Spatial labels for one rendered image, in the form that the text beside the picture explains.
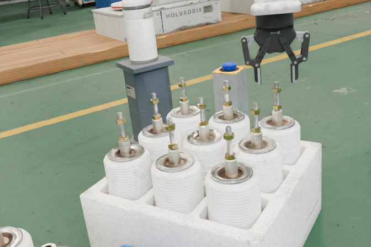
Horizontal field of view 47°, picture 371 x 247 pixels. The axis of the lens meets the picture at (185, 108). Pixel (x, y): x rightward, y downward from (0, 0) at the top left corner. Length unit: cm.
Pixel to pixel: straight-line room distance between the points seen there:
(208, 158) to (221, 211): 16
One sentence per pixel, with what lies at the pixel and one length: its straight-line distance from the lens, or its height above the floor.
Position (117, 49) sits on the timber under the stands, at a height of 6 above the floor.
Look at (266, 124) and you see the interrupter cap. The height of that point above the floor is 25.
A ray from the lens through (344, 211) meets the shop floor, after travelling 113.
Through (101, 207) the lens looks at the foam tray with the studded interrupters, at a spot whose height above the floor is 16.
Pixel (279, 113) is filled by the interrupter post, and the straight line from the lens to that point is 94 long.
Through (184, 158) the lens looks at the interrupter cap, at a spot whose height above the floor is 25.
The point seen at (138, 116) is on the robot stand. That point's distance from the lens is 141.
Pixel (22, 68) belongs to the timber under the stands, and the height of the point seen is 7.
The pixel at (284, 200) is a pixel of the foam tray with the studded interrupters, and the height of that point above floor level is 18.
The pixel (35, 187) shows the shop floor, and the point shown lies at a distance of 140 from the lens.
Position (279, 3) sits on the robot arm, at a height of 52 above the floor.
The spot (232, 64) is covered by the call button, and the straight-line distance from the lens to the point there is 115.
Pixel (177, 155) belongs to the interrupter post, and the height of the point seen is 27.
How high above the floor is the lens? 63
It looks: 20 degrees down
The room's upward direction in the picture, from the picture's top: 6 degrees counter-clockwise
